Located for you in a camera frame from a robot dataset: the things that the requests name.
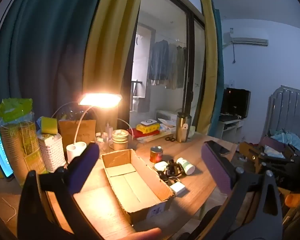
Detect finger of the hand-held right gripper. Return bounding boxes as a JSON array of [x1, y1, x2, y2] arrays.
[[240, 142, 265, 174]]

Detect laptop screen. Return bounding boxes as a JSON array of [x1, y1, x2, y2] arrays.
[[0, 127, 14, 180]]

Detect black smartphone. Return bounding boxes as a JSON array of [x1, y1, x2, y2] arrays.
[[204, 140, 231, 155]]

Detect stack of paper cups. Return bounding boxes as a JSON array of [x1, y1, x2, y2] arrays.
[[112, 129, 129, 151]]

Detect white tissue pack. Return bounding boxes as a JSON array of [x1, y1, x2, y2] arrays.
[[37, 133, 62, 141]]

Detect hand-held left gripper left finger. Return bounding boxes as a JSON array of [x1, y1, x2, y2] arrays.
[[17, 142, 108, 240]]

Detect red book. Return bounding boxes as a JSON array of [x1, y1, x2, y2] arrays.
[[134, 130, 163, 139]]

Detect steel travel tumbler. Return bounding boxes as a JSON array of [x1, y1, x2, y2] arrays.
[[175, 112, 192, 143]]

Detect white charger plug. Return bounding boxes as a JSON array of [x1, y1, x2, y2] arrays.
[[170, 182, 186, 196]]

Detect cardboard lamp box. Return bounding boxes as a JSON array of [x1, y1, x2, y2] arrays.
[[59, 119, 97, 150]]

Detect white television stand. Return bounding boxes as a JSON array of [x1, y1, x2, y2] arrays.
[[219, 115, 245, 143]]

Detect black television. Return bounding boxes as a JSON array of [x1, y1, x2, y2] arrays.
[[220, 87, 251, 119]]

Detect white woven plastic basket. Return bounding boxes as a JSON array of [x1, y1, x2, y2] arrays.
[[37, 134, 66, 173]]

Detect red and gold tin can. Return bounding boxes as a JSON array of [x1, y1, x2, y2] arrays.
[[150, 146, 164, 164]]

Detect white air conditioner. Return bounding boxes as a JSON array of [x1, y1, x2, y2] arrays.
[[222, 31, 269, 47]]

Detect hanging grey shirt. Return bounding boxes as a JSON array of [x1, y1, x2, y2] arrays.
[[166, 44, 178, 89]]

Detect clear plastic packets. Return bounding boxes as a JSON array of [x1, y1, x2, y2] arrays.
[[159, 119, 177, 132]]

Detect person's left hand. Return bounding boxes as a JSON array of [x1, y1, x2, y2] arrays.
[[120, 227, 163, 240]]

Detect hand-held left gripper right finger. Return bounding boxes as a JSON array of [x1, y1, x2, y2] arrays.
[[190, 141, 284, 240]]

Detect white desk lamp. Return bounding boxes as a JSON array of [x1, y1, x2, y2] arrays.
[[66, 93, 122, 163]]

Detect yellow curtain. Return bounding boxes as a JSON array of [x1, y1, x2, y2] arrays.
[[197, 0, 219, 135], [82, 0, 147, 120]]

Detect black flashlight with lanyard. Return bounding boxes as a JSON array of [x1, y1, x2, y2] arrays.
[[166, 159, 182, 177]]

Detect glass balcony door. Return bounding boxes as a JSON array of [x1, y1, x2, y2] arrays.
[[122, 0, 208, 140]]

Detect white bottle green label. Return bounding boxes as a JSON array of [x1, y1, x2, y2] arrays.
[[176, 157, 195, 175]]

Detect yellow green sponge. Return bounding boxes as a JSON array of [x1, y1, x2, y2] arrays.
[[41, 116, 58, 134]]

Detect hanging blue shirt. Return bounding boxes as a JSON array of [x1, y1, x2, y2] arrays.
[[148, 40, 169, 82]]

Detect packaged paper cups green wrap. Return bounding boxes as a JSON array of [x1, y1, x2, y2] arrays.
[[0, 98, 47, 187]]

